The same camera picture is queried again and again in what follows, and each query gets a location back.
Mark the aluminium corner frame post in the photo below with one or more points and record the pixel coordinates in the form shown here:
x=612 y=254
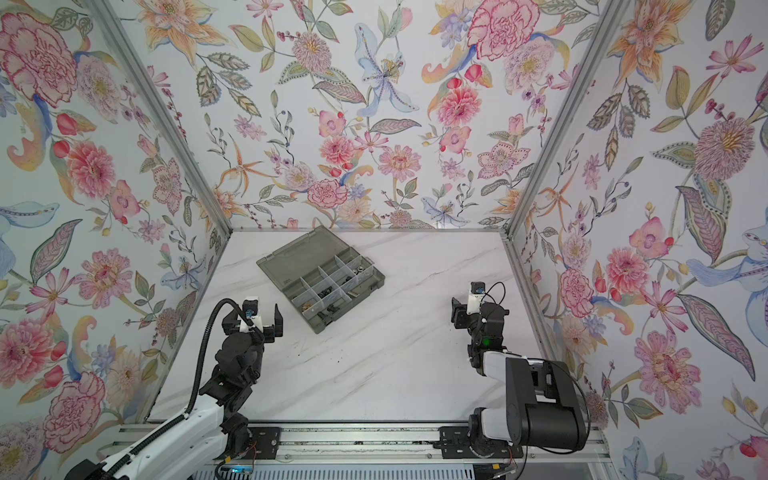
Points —
x=115 y=35
x=606 y=26

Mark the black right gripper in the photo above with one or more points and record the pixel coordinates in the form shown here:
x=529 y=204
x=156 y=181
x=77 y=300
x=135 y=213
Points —
x=460 y=315

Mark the aluminium corner frame post right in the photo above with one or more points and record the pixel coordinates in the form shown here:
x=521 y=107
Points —
x=606 y=26

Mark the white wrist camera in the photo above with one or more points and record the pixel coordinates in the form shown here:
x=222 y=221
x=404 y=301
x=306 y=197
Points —
x=250 y=319
x=476 y=295

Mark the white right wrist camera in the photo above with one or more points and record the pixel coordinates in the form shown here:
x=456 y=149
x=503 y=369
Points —
x=476 y=295

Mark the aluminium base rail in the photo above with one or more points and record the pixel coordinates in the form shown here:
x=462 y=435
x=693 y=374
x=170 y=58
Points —
x=360 y=442

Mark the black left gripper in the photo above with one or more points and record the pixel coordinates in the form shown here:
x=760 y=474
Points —
x=268 y=332

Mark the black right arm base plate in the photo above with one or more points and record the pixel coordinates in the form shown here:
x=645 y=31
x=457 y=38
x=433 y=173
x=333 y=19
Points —
x=455 y=442

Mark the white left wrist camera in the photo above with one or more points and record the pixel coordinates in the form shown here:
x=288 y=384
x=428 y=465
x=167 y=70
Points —
x=250 y=319

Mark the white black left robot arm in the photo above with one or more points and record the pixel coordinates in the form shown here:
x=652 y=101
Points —
x=211 y=425

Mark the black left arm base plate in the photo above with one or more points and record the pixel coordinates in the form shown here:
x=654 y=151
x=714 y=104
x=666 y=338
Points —
x=264 y=442

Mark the grey plastic organizer box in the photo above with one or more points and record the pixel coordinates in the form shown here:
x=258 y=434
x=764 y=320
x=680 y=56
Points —
x=318 y=260

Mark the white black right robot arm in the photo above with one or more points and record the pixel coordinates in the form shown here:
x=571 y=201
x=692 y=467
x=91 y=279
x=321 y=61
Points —
x=541 y=405

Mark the aluminium corner frame post left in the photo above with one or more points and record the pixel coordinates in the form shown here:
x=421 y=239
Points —
x=115 y=35

